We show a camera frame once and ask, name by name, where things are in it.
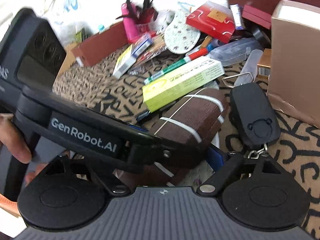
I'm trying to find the person's left hand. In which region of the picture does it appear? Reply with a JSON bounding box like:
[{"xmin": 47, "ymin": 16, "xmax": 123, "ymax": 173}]
[{"xmin": 1, "ymin": 113, "xmax": 31, "ymax": 164}]

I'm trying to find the brown pouch with white stripes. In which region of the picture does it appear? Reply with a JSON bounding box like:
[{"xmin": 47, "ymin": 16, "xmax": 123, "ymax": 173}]
[{"xmin": 113, "ymin": 88, "xmax": 228, "ymax": 189}]

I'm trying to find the yellow green medicine box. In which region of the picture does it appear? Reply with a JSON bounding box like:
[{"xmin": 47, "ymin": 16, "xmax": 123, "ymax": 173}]
[{"xmin": 142, "ymin": 56, "xmax": 225, "ymax": 112}]

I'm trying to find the small reddish brown tray box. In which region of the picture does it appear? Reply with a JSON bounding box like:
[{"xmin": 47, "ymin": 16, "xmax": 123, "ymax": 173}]
[{"xmin": 71, "ymin": 21, "xmax": 127, "ymax": 67}]

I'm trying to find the white barcode box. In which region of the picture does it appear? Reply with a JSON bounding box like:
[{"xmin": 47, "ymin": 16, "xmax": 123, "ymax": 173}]
[{"xmin": 112, "ymin": 44, "xmax": 136, "ymax": 79}]

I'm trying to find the pink bottle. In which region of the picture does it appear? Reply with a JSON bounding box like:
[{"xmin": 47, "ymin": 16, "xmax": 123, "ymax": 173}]
[{"xmin": 121, "ymin": 2, "xmax": 139, "ymax": 43}]

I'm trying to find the large brown cardboard box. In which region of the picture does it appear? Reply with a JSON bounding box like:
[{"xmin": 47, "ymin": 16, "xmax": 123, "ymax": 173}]
[{"xmin": 267, "ymin": 0, "xmax": 319, "ymax": 127}]

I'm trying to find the clear plastic case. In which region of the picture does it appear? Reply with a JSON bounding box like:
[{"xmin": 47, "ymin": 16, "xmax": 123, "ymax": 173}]
[{"xmin": 209, "ymin": 37, "xmax": 263, "ymax": 67}]

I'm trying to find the green red marker pen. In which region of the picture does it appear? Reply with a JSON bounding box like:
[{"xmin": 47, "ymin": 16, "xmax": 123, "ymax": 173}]
[{"xmin": 144, "ymin": 45, "xmax": 213, "ymax": 85}]

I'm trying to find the blue white card pack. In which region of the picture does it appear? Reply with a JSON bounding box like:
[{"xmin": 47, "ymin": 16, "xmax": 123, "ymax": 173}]
[{"xmin": 131, "ymin": 33, "xmax": 153, "ymax": 59}]

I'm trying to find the dark feather plant in cup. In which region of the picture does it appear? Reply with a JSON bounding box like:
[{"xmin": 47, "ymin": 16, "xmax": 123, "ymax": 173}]
[{"xmin": 116, "ymin": 0, "xmax": 158, "ymax": 35}]

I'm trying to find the red flat box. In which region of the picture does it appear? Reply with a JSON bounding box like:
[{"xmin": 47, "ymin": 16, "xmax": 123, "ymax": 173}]
[{"xmin": 186, "ymin": 2, "xmax": 235, "ymax": 43}]

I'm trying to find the dark red box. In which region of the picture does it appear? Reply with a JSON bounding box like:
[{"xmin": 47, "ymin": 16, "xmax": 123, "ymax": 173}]
[{"xmin": 242, "ymin": 4, "xmax": 272, "ymax": 29}]

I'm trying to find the blue white small box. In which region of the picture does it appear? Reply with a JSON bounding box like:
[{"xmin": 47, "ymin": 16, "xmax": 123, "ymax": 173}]
[{"xmin": 229, "ymin": 4, "xmax": 246, "ymax": 30}]

